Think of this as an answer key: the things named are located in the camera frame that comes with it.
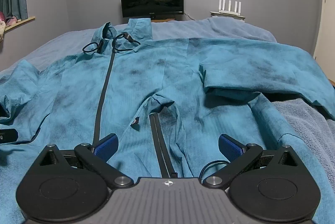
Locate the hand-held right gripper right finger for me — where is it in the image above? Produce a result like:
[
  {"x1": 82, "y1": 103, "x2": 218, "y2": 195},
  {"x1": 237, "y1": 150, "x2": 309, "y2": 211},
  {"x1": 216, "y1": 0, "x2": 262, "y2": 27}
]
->
[{"x1": 203, "y1": 133, "x2": 300, "y2": 189}]

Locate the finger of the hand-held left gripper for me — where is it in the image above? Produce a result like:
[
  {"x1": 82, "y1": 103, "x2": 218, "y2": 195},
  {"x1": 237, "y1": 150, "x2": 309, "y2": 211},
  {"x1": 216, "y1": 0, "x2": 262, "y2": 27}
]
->
[{"x1": 0, "y1": 128, "x2": 18, "y2": 144}]

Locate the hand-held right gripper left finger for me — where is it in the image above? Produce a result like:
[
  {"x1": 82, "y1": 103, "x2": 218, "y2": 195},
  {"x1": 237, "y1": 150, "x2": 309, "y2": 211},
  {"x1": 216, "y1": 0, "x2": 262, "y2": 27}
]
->
[{"x1": 38, "y1": 133, "x2": 134, "y2": 189}]

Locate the teal tie-dye shirt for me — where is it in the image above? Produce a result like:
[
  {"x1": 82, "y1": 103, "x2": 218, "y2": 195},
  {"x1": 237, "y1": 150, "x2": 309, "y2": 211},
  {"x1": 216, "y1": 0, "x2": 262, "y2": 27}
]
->
[{"x1": 0, "y1": 18, "x2": 335, "y2": 214}]

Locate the grey towel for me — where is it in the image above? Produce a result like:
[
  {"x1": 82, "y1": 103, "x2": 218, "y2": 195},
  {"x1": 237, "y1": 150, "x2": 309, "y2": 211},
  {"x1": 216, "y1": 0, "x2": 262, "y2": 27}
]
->
[{"x1": 272, "y1": 97, "x2": 335, "y2": 188}]

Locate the blue bed blanket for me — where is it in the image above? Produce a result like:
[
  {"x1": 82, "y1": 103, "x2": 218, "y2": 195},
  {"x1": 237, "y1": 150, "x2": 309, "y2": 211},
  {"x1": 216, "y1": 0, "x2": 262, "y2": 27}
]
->
[{"x1": 0, "y1": 16, "x2": 279, "y2": 75}]

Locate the wooden window sill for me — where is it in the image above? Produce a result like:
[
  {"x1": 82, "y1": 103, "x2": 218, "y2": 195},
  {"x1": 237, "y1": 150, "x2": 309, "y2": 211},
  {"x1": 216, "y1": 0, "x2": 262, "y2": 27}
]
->
[{"x1": 0, "y1": 16, "x2": 36, "y2": 31}]

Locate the small white table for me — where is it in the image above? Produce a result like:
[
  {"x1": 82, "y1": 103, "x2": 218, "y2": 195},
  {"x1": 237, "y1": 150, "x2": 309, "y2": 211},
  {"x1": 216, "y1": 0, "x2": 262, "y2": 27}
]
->
[{"x1": 210, "y1": 11, "x2": 246, "y2": 21}]

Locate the white router with antennas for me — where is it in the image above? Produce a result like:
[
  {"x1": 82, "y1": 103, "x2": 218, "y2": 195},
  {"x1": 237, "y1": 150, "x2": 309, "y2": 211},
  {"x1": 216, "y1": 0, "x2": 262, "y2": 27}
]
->
[{"x1": 218, "y1": 0, "x2": 245, "y2": 15}]

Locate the white wardrobe door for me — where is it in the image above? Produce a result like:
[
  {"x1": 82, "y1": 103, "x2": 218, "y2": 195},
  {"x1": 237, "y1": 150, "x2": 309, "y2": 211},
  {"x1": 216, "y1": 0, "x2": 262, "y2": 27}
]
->
[{"x1": 313, "y1": 0, "x2": 335, "y2": 81}]

